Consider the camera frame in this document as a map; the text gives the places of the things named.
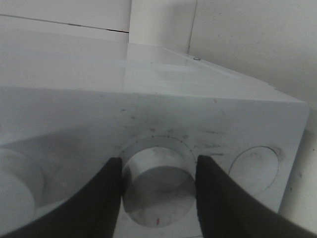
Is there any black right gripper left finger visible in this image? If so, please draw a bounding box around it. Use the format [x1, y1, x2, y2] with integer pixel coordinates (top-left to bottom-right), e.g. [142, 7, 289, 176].
[4, 158, 122, 238]

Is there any white timer knob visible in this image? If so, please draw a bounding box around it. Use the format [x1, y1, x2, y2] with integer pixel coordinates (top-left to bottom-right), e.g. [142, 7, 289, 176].
[123, 147, 196, 228]

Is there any white microwave oven body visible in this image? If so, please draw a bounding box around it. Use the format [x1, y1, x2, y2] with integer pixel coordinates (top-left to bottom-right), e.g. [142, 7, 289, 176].
[0, 14, 310, 238]

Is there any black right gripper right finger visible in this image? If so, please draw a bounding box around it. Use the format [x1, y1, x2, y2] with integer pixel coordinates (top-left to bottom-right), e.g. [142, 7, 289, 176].
[195, 155, 316, 238]

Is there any round white door button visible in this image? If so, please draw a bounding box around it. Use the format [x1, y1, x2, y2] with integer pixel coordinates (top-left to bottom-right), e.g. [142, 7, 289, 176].
[228, 146, 279, 195]

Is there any white upper power knob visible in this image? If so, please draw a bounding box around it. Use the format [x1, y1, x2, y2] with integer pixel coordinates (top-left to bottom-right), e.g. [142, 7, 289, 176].
[0, 148, 44, 229]

